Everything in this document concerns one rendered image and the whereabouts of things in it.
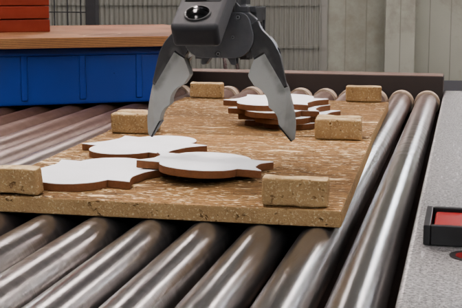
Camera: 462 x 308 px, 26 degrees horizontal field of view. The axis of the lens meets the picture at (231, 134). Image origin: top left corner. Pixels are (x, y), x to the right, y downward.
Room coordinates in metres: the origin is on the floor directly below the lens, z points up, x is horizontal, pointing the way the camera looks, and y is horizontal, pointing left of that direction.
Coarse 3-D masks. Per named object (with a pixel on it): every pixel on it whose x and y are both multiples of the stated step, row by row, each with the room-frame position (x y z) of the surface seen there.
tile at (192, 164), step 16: (144, 160) 0.99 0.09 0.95; (160, 160) 1.00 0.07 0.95; (176, 160) 1.00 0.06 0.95; (192, 160) 1.01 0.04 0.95; (208, 160) 1.02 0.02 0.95; (224, 160) 1.03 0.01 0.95; (240, 160) 1.03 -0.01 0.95; (256, 160) 1.04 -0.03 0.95; (192, 176) 0.95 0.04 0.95; (208, 176) 0.95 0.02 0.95; (224, 176) 0.96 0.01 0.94; (240, 176) 0.97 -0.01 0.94; (256, 176) 0.97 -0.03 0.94
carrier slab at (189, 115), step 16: (176, 112) 1.51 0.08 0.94; (192, 112) 1.51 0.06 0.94; (208, 112) 1.51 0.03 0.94; (224, 112) 1.51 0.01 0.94; (352, 112) 1.51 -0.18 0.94; (368, 112) 1.51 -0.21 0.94; (384, 112) 1.54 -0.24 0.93; (176, 128) 1.34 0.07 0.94; (192, 128) 1.34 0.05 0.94; (208, 128) 1.34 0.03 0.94; (224, 128) 1.34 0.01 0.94; (240, 128) 1.34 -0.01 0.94; (256, 128) 1.34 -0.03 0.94; (368, 128) 1.34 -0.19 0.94
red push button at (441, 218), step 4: (440, 212) 0.87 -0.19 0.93; (444, 212) 0.87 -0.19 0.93; (448, 212) 0.87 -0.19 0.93; (452, 212) 0.87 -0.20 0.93; (456, 212) 0.87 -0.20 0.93; (436, 216) 0.86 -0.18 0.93; (440, 216) 0.85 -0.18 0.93; (444, 216) 0.85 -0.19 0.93; (448, 216) 0.85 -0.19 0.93; (452, 216) 0.85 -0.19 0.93; (456, 216) 0.85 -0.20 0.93; (460, 216) 0.85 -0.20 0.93; (436, 220) 0.84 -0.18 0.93; (440, 220) 0.84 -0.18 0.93; (444, 220) 0.84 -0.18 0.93; (448, 220) 0.84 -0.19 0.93; (452, 220) 0.84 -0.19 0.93; (456, 220) 0.84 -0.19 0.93; (460, 220) 0.84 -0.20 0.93; (440, 224) 0.82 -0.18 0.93; (444, 224) 0.82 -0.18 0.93; (448, 224) 0.82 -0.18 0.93; (452, 224) 0.82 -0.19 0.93; (456, 224) 0.82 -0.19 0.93; (460, 224) 0.82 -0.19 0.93
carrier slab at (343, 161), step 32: (288, 160) 1.09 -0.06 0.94; (320, 160) 1.09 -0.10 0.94; (352, 160) 1.09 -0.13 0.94; (64, 192) 0.92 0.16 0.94; (96, 192) 0.92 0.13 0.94; (128, 192) 0.92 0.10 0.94; (160, 192) 0.92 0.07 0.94; (192, 192) 0.92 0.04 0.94; (224, 192) 0.92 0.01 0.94; (256, 192) 0.92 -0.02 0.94; (352, 192) 0.96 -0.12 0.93; (288, 224) 0.85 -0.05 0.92; (320, 224) 0.85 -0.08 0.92
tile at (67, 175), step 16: (64, 160) 1.05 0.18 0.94; (96, 160) 1.05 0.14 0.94; (112, 160) 1.05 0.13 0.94; (128, 160) 1.05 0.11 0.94; (48, 176) 0.96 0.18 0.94; (64, 176) 0.96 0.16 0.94; (80, 176) 0.96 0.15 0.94; (96, 176) 0.96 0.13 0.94; (112, 176) 0.96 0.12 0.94; (128, 176) 0.96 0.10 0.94; (144, 176) 0.98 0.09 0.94; (160, 176) 1.00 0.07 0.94
